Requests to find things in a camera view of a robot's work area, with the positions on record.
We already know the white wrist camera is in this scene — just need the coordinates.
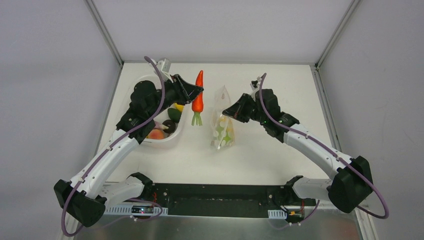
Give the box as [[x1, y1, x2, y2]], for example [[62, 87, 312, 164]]
[[154, 58, 171, 82], [250, 79, 262, 94]]

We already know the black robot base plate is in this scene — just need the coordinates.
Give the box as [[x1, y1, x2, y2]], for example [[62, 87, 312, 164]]
[[138, 183, 317, 219]]

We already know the dark toy mangosteen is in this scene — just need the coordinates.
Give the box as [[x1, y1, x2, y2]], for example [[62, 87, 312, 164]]
[[162, 119, 177, 134]]

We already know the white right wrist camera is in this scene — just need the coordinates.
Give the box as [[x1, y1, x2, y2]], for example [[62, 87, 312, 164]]
[[250, 79, 262, 94]]

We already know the white plastic colander basket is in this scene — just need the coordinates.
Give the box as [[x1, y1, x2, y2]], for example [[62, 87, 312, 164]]
[[115, 73, 189, 149]]

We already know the orange toy carrot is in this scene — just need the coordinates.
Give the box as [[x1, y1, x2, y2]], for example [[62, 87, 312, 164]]
[[191, 70, 204, 126]]

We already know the toy peach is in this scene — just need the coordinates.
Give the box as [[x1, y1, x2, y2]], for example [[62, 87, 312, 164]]
[[147, 128, 166, 140]]

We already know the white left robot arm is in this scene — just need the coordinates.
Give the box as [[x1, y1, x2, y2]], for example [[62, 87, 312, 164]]
[[53, 74, 204, 229]]

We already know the clear polka dot zip bag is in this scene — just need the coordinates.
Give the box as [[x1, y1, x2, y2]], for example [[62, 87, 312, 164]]
[[210, 85, 235, 150]]

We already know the long yellow toy squash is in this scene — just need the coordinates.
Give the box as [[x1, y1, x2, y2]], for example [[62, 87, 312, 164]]
[[174, 103, 184, 113]]

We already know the dark green toy avocado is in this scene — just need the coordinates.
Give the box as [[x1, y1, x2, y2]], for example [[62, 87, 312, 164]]
[[167, 107, 182, 123]]

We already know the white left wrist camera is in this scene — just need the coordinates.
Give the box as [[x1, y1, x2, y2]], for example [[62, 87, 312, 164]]
[[154, 58, 171, 82]]

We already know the yellow toy pepper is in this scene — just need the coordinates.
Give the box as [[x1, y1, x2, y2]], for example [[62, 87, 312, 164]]
[[218, 115, 230, 129]]

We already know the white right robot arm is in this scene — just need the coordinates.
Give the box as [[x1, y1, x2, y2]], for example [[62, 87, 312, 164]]
[[222, 89, 373, 213]]

